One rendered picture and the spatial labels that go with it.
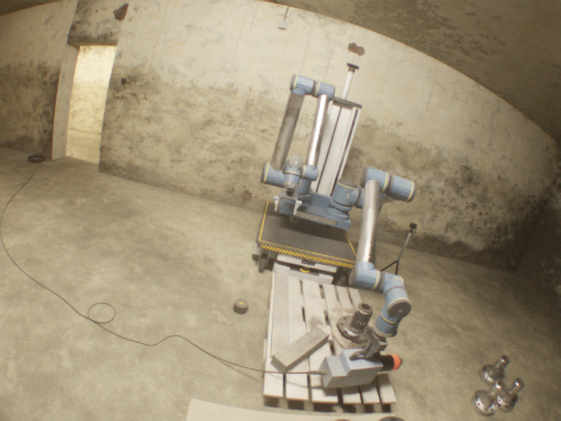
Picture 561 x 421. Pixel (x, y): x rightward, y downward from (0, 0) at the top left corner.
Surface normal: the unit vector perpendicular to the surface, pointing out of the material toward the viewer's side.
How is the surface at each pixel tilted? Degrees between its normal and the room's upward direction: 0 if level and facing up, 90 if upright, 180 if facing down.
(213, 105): 90
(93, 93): 90
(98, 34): 90
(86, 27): 90
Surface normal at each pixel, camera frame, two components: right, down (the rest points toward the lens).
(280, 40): -0.02, 0.34
